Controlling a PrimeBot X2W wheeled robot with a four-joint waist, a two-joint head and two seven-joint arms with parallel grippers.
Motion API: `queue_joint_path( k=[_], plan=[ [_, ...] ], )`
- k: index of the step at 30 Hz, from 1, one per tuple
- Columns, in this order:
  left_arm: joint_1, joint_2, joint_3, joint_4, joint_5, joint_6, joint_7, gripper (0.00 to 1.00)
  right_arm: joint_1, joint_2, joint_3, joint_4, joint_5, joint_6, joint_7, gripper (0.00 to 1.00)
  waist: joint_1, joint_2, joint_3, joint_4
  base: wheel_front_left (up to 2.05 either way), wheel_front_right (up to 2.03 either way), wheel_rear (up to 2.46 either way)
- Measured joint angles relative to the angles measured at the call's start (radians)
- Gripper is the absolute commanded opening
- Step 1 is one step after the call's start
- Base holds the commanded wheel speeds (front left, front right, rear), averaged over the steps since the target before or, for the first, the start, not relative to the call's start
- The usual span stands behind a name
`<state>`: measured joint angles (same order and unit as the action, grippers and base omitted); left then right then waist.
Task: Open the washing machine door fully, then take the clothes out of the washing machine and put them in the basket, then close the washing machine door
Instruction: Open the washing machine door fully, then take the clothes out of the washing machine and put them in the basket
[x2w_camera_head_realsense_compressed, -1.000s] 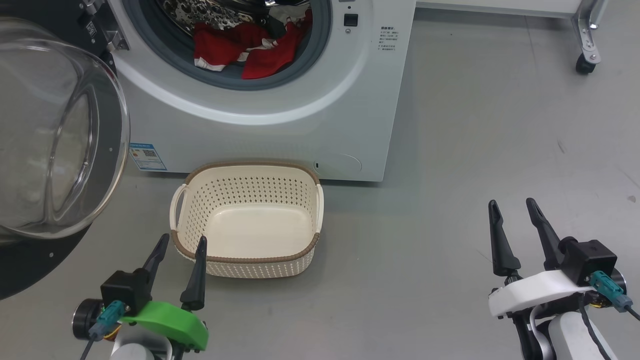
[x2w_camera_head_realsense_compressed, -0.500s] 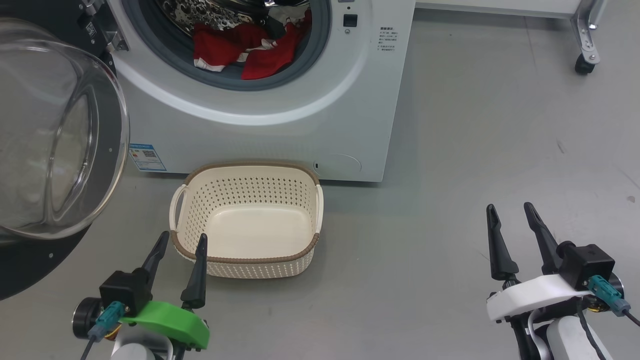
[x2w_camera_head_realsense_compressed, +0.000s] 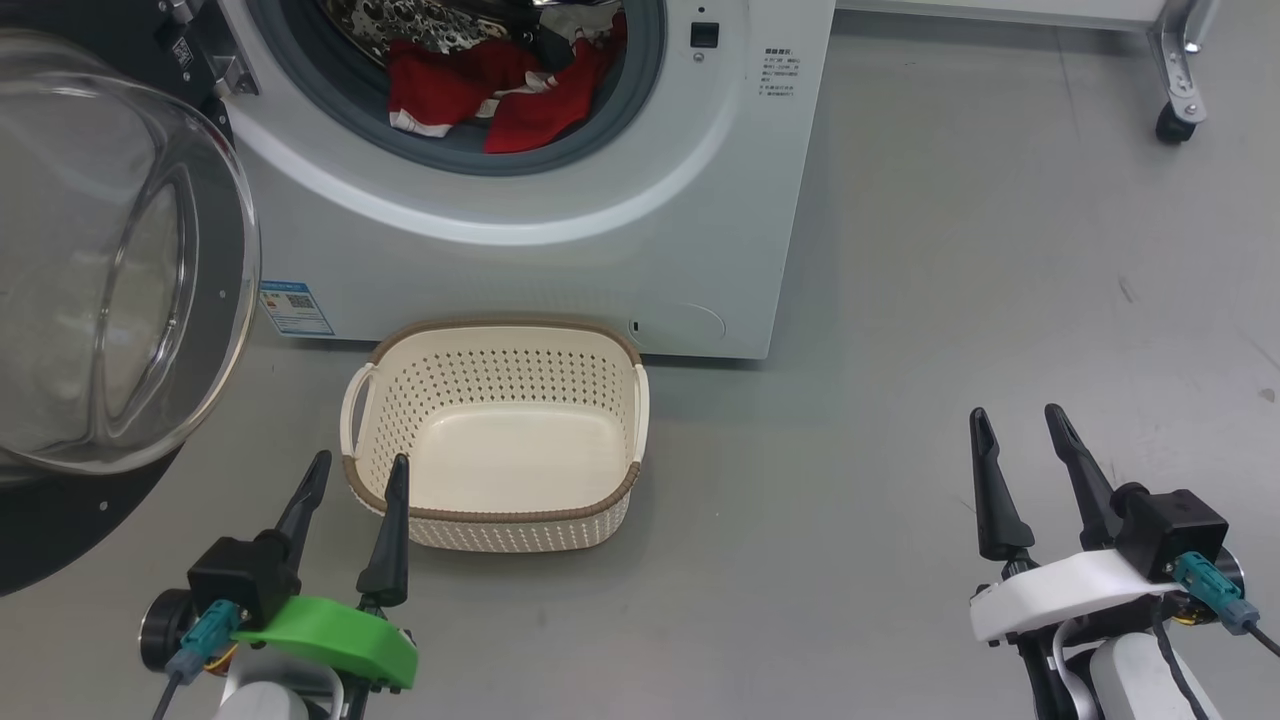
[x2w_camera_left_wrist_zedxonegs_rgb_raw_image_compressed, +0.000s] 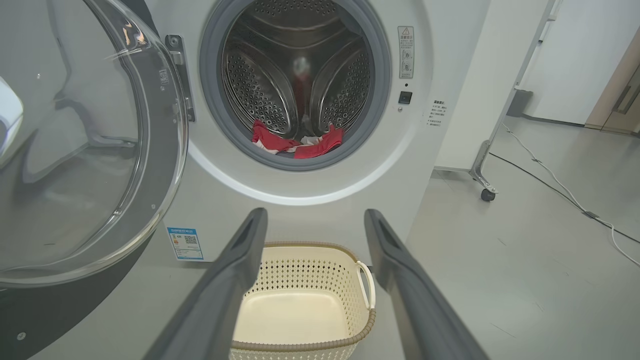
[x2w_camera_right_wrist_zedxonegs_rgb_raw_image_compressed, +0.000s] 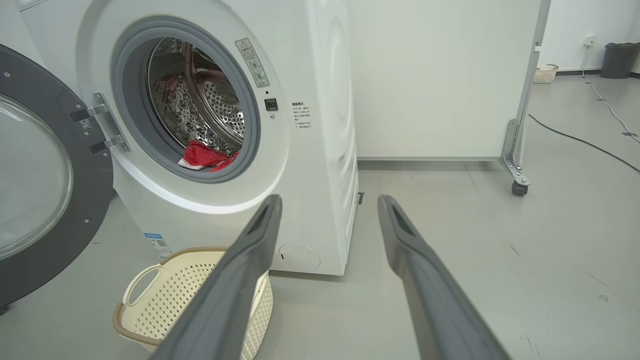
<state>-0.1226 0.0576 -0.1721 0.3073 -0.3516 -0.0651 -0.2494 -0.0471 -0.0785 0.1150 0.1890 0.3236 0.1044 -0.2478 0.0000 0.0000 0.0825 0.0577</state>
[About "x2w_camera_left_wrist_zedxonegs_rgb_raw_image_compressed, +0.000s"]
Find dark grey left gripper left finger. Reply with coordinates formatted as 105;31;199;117
142;207;270;360

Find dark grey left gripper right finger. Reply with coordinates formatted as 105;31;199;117
363;208;492;360

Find red white garment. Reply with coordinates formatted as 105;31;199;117
251;119;302;154
293;124;346;160

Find black glass washing machine door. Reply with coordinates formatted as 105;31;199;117
0;0;197;360

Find cream perforated laundry basket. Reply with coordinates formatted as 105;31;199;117
230;241;377;360

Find white washing machine body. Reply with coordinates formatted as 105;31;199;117
117;0;493;268

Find grey rubber door gasket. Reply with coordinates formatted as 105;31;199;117
199;0;392;172

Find steel washing drum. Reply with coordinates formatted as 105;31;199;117
220;0;373;151

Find metal door hinge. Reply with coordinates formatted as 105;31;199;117
165;34;197;123

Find light wooden door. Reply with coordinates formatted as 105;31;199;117
585;27;640;136

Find blue energy label sticker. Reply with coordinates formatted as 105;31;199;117
167;226;205;262

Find small printed text sticker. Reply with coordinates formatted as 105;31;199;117
426;99;447;127

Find wheeled metal stand leg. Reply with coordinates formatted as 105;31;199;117
434;0;558;202

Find white warning sticker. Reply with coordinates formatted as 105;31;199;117
398;26;415;79

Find black floor cable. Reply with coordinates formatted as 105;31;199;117
489;151;640;246

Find white floor cable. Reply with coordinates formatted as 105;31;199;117
502;122;640;268

